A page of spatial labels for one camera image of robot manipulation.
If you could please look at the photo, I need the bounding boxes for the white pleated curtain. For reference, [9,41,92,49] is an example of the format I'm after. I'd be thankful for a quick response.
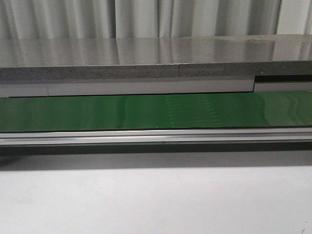
[0,0,312,39]

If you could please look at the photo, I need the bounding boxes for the grey conveyor rear rail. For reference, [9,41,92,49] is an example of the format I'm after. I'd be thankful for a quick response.
[0,75,312,98]

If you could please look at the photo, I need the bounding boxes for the aluminium conveyor front rail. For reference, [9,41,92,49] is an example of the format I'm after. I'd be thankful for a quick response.
[0,127,312,146]

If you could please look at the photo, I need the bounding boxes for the green conveyor belt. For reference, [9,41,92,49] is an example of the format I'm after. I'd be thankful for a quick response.
[0,91,312,133]

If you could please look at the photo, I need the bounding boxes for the grey stone counter slab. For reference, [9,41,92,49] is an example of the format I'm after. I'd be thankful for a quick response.
[0,35,312,83]

